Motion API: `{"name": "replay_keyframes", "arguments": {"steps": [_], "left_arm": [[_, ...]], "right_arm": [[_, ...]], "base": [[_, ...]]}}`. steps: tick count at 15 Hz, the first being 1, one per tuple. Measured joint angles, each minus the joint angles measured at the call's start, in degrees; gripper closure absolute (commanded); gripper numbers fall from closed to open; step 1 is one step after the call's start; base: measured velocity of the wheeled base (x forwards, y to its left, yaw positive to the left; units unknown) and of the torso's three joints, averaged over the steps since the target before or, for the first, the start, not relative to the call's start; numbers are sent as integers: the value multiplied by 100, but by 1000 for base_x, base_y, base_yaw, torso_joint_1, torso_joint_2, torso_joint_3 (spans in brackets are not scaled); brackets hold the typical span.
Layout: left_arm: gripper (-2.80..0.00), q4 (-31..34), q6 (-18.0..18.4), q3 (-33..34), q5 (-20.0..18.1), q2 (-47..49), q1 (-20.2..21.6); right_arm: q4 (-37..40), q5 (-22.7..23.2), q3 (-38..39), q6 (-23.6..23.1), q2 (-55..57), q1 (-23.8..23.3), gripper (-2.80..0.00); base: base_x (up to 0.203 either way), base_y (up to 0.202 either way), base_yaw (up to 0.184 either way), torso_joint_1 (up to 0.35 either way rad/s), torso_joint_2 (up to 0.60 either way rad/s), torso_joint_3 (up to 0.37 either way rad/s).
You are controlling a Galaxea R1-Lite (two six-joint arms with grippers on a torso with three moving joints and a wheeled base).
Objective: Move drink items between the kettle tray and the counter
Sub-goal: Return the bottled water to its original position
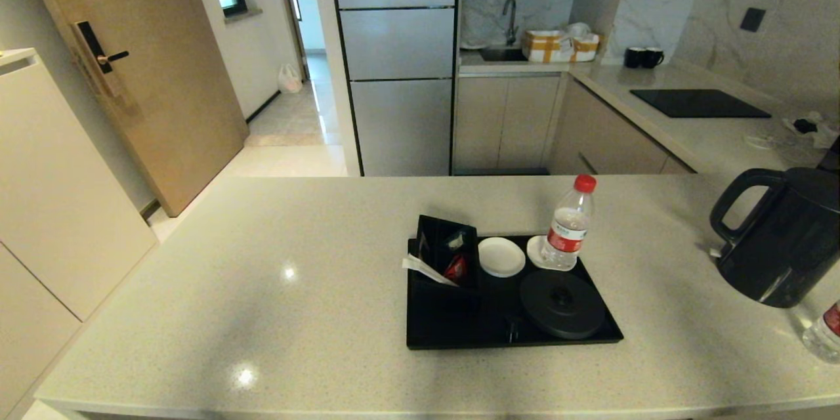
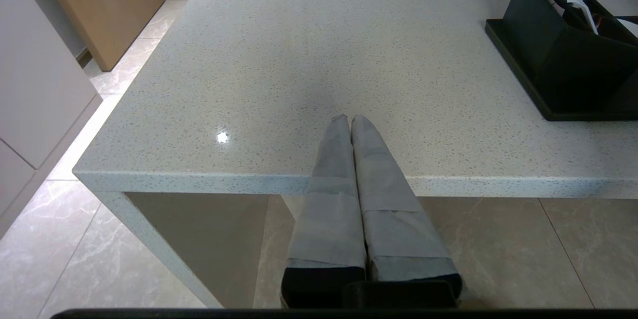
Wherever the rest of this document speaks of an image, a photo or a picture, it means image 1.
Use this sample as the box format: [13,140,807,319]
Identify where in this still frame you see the black induction cooktop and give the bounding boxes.
[629,89,773,119]

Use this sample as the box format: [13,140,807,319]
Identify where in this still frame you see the dark kitchen faucet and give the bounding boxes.
[501,0,520,47]

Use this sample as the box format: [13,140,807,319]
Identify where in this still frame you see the white plastic bag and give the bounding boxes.
[277,64,304,94]

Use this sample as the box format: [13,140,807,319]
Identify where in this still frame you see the black electric kettle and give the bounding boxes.
[709,167,840,308]

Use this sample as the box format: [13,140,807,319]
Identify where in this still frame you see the round black kettle base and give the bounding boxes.
[520,269,607,341]

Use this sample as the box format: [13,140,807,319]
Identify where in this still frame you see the black rectangular serving tray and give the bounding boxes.
[406,235,624,350]

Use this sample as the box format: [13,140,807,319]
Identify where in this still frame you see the black condiment organizer box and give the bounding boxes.
[410,214,484,314]

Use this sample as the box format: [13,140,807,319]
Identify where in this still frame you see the steel kitchen sink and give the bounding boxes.
[478,46,528,62]

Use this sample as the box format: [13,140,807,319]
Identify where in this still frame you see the white crumpled cloth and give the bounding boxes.
[784,112,840,150]

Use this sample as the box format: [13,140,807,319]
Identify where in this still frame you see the silver refrigerator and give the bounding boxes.
[328,0,460,177]

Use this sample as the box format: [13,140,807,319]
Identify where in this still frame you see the beige kitchen base cabinet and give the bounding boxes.
[453,73,696,177]

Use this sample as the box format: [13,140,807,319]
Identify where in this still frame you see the white paper stick sachet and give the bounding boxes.
[402,255,460,287]

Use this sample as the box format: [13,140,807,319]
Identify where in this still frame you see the cardboard box with yellow tape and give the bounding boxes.
[522,29,600,64]

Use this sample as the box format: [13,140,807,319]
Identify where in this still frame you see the black electronic door lock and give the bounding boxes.
[70,20,130,99]

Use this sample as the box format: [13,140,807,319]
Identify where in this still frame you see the clear water bottle red cap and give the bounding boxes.
[801,301,840,364]
[540,175,598,270]

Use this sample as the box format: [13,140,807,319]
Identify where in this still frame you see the light wooden door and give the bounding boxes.
[18,0,250,218]

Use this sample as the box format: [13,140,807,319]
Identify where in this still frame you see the white round coaster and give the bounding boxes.
[526,235,578,272]
[478,238,526,278]

